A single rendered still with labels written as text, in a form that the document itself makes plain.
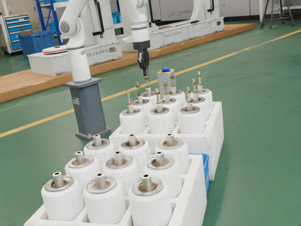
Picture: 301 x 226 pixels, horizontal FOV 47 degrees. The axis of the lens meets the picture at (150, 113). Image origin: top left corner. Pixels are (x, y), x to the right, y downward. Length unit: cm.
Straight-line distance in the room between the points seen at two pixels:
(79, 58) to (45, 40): 413
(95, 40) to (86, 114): 206
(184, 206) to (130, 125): 54
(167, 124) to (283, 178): 45
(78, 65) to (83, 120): 29
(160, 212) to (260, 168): 66
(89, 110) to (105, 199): 103
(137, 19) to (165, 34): 275
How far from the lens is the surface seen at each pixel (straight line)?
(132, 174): 93
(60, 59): 340
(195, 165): 104
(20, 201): 144
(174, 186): 91
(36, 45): 581
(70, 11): 173
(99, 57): 362
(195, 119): 124
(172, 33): 430
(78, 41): 178
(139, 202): 79
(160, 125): 128
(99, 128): 186
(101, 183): 85
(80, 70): 178
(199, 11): 494
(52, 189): 90
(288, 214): 115
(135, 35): 148
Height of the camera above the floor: 67
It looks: 19 degrees down
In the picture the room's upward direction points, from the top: 8 degrees counter-clockwise
